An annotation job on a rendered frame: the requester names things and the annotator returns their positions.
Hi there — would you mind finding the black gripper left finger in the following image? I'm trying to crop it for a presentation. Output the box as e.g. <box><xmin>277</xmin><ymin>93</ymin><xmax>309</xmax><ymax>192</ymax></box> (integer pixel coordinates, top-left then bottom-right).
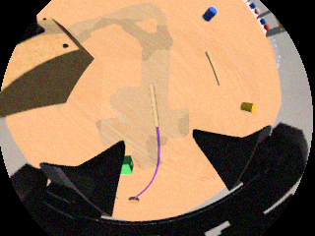
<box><xmin>38</xmin><ymin>141</ymin><xmax>126</xmax><ymax>217</ymax></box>

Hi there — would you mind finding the thin wooden stick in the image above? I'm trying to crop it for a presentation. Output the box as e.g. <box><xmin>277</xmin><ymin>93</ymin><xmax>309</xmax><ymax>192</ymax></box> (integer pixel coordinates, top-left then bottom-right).
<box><xmin>206</xmin><ymin>51</ymin><xmax>221</xmax><ymax>86</ymax></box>

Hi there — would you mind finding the yellow cylinder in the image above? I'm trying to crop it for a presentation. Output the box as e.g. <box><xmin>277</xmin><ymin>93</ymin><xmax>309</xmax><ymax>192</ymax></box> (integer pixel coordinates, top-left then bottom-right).
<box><xmin>240</xmin><ymin>102</ymin><xmax>256</xmax><ymax>113</ymax></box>

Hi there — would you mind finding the purple cord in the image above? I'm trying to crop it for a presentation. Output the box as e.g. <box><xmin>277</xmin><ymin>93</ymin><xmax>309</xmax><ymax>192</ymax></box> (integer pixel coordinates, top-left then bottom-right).
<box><xmin>134</xmin><ymin>83</ymin><xmax>160</xmax><ymax>200</ymax></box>

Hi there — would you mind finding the small blue cylinder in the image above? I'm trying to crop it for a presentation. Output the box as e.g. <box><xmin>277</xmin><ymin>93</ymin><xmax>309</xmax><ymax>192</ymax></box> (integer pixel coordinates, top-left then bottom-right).
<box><xmin>202</xmin><ymin>5</ymin><xmax>218</xmax><ymax>21</ymax></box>

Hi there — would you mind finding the round wooden button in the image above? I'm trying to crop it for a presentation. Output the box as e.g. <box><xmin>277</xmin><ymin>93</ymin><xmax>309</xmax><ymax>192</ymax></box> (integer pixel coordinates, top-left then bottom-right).
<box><xmin>129</xmin><ymin>197</ymin><xmax>139</xmax><ymax>205</ymax></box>

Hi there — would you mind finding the green block with hole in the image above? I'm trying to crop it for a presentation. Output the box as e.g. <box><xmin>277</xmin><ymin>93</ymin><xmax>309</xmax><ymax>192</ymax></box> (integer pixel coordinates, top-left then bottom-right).
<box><xmin>121</xmin><ymin>154</ymin><xmax>134</xmax><ymax>174</ymax></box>

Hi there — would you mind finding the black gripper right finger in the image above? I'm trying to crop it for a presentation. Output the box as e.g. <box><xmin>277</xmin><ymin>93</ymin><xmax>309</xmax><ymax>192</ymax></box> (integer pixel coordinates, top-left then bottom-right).
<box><xmin>193</xmin><ymin>125</ymin><xmax>272</xmax><ymax>192</ymax></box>

